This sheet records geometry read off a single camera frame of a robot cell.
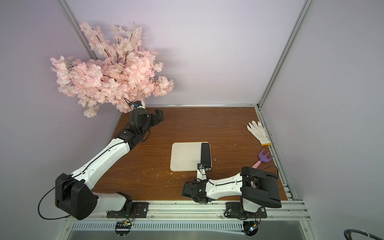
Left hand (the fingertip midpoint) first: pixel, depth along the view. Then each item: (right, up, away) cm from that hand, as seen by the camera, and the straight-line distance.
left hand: (156, 112), depth 80 cm
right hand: (+24, -38, +3) cm, 45 cm away
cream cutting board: (+15, -28, +12) cm, 34 cm away
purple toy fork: (+63, -28, +9) cm, 70 cm away
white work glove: (+67, -13, +23) cm, 72 cm away
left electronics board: (-15, -58, -8) cm, 60 cm away
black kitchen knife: (+28, -27, +12) cm, 41 cm away
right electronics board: (+48, -56, -11) cm, 75 cm away
